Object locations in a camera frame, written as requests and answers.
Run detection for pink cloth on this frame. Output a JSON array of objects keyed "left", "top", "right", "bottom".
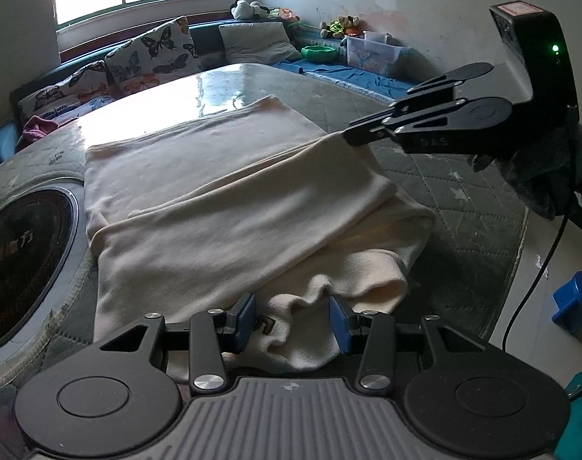
[{"left": 20, "top": 115, "right": 59, "bottom": 145}]

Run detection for upright butterfly pillow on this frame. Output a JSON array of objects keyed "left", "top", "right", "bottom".
[{"left": 105, "top": 17, "right": 203, "bottom": 97}]

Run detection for flat butterfly pillow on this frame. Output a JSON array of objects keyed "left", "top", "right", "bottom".
[{"left": 18, "top": 60, "right": 114, "bottom": 123}]

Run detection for grey cushion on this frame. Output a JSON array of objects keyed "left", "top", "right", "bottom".
[{"left": 219, "top": 22, "right": 302, "bottom": 64}]

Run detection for cream sweater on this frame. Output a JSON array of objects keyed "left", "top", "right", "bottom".
[{"left": 85, "top": 97, "right": 435, "bottom": 373}]

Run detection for clear plastic storage box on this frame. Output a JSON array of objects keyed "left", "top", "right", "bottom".
[{"left": 346, "top": 36, "right": 411, "bottom": 78}]

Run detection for blue plastic stool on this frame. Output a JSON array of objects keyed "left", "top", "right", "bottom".
[{"left": 552, "top": 271, "right": 582, "bottom": 335}]

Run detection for blue corner sofa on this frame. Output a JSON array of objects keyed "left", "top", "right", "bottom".
[{"left": 0, "top": 18, "right": 417, "bottom": 164}]

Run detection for black cable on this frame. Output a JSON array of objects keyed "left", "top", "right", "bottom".
[{"left": 502, "top": 215, "right": 571, "bottom": 353}]

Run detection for green plush toys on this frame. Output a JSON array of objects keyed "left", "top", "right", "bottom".
[{"left": 320, "top": 16, "right": 361, "bottom": 39}]

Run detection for green bowl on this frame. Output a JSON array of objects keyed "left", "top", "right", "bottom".
[{"left": 301, "top": 45, "right": 338, "bottom": 63}]

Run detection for round black induction cooktop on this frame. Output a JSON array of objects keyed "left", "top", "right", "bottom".
[{"left": 0, "top": 187, "right": 79, "bottom": 347}]

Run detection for panda plush toy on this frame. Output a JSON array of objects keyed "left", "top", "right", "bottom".
[{"left": 230, "top": 0, "right": 270, "bottom": 21}]

